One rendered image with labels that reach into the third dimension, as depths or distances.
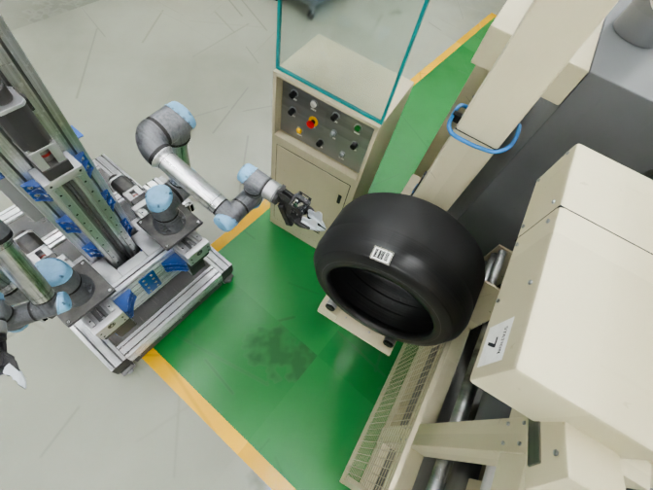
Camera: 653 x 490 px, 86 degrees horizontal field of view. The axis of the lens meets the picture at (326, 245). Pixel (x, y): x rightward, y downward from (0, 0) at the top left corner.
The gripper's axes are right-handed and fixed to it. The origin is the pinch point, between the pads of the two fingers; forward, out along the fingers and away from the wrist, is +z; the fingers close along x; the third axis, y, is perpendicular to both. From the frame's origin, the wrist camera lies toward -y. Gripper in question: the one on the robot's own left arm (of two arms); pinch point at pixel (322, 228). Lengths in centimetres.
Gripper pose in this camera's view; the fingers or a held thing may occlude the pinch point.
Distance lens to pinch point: 126.0
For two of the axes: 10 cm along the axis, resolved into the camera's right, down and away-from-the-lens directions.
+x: 5.0, -7.2, 4.8
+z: 8.2, 5.6, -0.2
